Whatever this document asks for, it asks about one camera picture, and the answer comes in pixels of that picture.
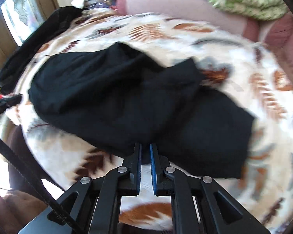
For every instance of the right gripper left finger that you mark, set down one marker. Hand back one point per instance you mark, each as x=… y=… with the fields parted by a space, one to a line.
x=95 y=203

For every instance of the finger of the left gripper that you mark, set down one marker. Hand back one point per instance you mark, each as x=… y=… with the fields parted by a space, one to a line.
x=8 y=102

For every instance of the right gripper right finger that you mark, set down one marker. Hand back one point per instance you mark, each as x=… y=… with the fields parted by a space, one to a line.
x=199 y=205

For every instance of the black pants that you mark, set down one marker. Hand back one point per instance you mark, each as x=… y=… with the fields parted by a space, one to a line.
x=119 y=96

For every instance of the leaf pattern fleece blanket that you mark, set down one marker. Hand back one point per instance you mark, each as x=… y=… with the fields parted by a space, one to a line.
x=246 y=72

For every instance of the stained glass window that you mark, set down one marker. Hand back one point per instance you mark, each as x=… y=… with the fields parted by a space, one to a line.
x=23 y=17

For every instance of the black garment at bed edge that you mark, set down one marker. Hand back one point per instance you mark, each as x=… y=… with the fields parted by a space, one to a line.
x=58 y=22

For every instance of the pink quilted bedsheet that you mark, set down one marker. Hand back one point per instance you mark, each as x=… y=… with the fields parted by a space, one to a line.
x=278 y=34

